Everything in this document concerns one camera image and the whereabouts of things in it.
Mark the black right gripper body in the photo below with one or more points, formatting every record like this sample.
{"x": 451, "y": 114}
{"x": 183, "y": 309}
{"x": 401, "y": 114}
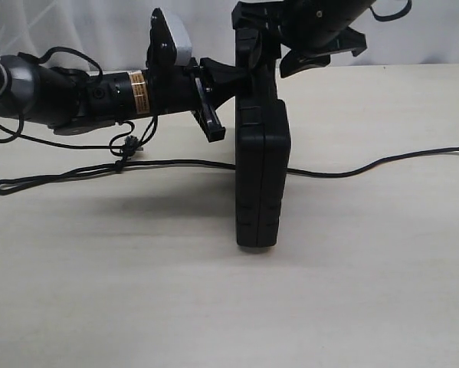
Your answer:
{"x": 309, "y": 27}

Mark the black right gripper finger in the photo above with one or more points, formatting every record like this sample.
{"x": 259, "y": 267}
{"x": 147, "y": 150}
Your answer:
{"x": 256, "y": 49}
{"x": 293, "y": 62}

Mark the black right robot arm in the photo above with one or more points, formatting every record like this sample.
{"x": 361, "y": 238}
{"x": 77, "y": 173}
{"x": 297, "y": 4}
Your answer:
{"x": 312, "y": 30}

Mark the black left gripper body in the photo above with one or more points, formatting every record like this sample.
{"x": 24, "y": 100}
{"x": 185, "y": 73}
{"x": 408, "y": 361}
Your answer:
{"x": 204, "y": 113}

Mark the black plastic carrying case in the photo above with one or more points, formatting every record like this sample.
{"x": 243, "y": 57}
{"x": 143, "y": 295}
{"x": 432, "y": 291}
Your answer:
{"x": 262, "y": 151}

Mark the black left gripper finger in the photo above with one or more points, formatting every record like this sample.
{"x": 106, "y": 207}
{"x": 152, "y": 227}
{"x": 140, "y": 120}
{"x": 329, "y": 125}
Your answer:
{"x": 221, "y": 82}

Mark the white backdrop curtain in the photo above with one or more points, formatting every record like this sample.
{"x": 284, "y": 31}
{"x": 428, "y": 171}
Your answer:
{"x": 116, "y": 33}

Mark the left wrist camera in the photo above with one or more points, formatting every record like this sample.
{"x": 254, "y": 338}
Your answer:
{"x": 169, "y": 41}

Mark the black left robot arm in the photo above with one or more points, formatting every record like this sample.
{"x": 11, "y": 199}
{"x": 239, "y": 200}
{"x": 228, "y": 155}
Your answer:
{"x": 71, "y": 102}

